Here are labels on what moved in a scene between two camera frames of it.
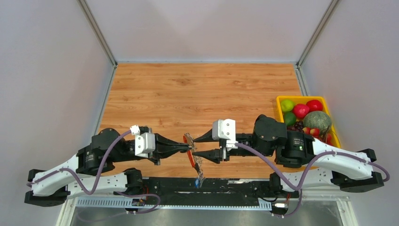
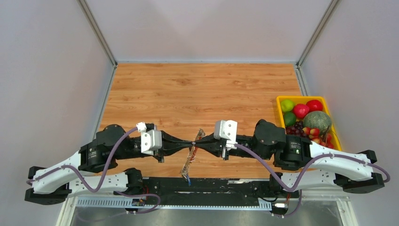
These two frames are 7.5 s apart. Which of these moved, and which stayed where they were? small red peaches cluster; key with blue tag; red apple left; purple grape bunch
Moved: key with blue tag
Stayed: red apple left; purple grape bunch; small red peaches cluster
